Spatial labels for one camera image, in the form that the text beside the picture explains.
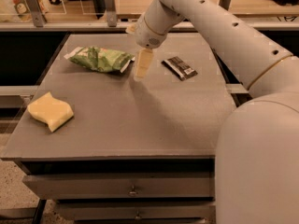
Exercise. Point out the dark brown snack bar wrapper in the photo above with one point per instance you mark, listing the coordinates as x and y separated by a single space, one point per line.
179 68

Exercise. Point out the left grey metal bracket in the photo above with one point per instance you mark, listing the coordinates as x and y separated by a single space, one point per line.
36 13

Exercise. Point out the yellow wavy sponge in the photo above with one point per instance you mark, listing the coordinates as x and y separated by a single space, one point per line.
52 111

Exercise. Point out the green jalapeno chip bag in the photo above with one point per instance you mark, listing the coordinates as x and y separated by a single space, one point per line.
100 60

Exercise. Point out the lower grey drawer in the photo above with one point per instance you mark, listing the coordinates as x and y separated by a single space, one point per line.
135 210

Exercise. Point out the grey drawer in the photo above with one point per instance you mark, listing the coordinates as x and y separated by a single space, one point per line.
121 185
135 210

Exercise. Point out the grey drawer cabinet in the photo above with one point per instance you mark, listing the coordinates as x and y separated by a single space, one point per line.
159 124

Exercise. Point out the white printed plastic bag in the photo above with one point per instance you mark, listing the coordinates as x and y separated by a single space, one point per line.
14 11

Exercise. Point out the middle grey metal bracket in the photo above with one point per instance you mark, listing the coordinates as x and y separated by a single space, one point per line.
111 13

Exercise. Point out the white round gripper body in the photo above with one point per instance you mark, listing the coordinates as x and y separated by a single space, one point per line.
146 34

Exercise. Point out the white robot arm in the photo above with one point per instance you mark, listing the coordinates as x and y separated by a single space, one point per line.
257 154

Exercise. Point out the upper grey drawer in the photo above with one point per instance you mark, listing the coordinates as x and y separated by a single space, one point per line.
121 185

